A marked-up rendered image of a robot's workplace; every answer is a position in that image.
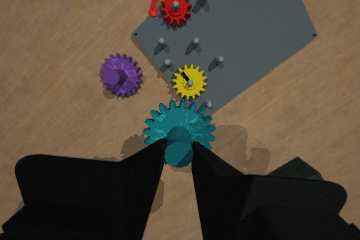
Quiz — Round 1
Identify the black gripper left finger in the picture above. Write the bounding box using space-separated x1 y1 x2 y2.
15 138 167 240

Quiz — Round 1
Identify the red gear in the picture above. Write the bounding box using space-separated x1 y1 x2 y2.
160 0 192 28

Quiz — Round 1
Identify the purple gear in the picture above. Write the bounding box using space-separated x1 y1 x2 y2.
100 53 143 97

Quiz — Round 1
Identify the teal gear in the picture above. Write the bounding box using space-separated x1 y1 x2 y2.
143 98 216 168

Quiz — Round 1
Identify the yellow gear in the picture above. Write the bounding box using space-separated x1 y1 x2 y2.
172 64 207 100

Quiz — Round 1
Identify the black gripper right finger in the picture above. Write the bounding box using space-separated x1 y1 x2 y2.
191 141 347 240

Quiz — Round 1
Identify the red curved arrow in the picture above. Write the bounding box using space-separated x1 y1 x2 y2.
148 0 158 18

